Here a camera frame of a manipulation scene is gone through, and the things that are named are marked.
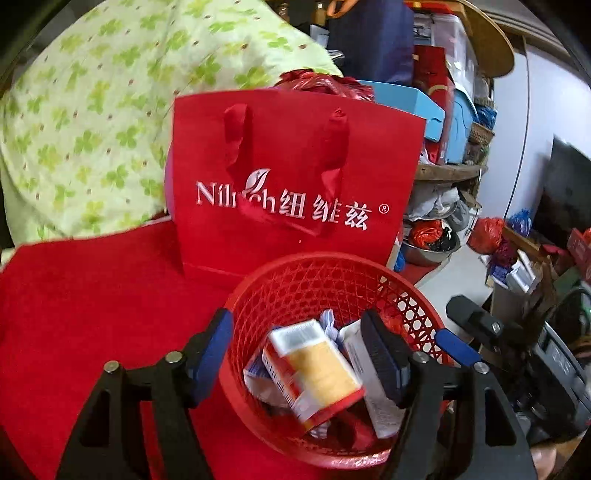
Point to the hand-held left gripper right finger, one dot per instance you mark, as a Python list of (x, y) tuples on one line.
[(383, 360)]

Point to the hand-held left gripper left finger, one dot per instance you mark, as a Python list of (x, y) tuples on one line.
[(212, 355)]

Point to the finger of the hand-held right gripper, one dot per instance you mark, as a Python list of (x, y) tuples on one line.
[(471, 316), (455, 346)]

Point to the blue torn cardboard box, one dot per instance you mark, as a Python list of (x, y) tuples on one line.
[(258, 374)]

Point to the white printed small box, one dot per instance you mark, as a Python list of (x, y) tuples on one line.
[(383, 415)]

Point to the blue face mask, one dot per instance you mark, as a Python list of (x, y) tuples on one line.
[(330, 323)]

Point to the orange and white small box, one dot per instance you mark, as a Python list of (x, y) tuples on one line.
[(318, 369)]

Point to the red plastic mesh basket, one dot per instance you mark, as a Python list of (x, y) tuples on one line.
[(300, 286)]

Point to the metal bowl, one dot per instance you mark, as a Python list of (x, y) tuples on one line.
[(425, 256)]

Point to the knotted red plastic bag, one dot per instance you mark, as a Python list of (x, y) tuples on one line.
[(487, 235)]

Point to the red and black plastic bag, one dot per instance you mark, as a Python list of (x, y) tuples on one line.
[(425, 233)]

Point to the blue plastic bag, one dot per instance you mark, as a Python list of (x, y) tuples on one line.
[(521, 221)]

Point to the red blanket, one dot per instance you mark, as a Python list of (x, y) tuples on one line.
[(92, 300)]

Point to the round wooden table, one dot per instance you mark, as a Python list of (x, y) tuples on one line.
[(448, 173)]

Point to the black television screen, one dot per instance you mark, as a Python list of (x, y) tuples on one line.
[(568, 198)]

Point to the woven basket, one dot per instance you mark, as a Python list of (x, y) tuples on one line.
[(480, 136)]

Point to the blue plastic storage bin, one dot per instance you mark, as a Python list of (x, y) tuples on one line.
[(461, 124)]

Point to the light blue cardboard box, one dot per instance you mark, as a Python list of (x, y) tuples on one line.
[(406, 101)]

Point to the red gift box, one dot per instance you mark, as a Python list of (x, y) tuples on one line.
[(434, 83)]

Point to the red paper gift bag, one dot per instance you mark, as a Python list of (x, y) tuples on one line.
[(295, 129)]

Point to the green clover print quilt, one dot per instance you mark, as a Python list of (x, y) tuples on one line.
[(115, 115)]

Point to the round wooden board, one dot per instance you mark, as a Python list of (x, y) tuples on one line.
[(489, 41)]

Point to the crinkled red plastic bag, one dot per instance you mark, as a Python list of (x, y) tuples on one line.
[(318, 83)]

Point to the clear plastic storage bin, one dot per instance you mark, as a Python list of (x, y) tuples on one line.
[(457, 37)]

